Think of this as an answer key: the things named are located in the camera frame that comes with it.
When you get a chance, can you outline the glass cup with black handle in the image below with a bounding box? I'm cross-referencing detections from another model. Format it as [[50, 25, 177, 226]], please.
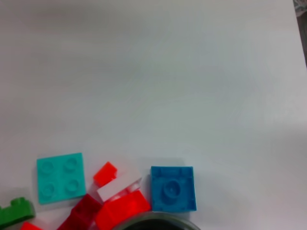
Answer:
[[112, 212, 201, 230]]

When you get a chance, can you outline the small bright red toy brick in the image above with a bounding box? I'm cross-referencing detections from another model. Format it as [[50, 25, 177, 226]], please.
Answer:
[[19, 221, 45, 230]]

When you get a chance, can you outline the dark green toy brick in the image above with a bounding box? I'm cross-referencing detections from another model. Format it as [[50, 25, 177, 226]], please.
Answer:
[[0, 196, 36, 227]]

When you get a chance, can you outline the large bright red toy brick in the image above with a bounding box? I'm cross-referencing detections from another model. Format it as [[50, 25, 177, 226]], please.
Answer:
[[94, 191, 152, 230]]

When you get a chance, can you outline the blue square toy brick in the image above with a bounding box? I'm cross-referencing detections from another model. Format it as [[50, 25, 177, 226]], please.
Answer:
[[150, 165, 198, 213]]

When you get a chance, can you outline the white toy brick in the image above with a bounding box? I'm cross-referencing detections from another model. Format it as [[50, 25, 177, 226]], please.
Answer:
[[92, 166, 143, 206]]

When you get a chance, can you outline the dark red toy brick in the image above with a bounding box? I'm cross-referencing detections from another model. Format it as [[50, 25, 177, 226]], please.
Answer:
[[56, 193, 104, 230]]

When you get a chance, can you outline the small orange-red toy brick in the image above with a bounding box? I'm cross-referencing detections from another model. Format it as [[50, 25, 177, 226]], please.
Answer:
[[93, 161, 118, 186]]

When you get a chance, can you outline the teal square toy brick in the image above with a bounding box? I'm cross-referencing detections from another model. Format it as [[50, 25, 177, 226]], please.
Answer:
[[36, 152, 87, 205]]

